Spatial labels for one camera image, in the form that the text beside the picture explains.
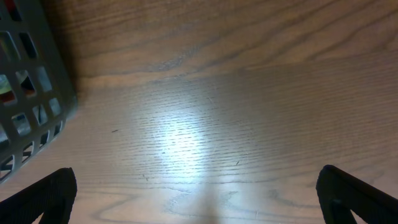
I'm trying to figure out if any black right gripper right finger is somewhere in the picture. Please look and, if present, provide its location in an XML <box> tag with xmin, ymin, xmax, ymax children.
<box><xmin>316</xmin><ymin>165</ymin><xmax>397</xmax><ymax>224</ymax></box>

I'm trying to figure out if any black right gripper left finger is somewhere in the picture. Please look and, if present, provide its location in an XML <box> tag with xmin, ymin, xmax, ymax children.
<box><xmin>1</xmin><ymin>168</ymin><xmax>77</xmax><ymax>224</ymax></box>

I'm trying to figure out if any grey plastic basket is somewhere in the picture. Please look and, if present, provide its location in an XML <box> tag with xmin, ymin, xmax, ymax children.
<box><xmin>1</xmin><ymin>0</ymin><xmax>77</xmax><ymax>182</ymax></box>

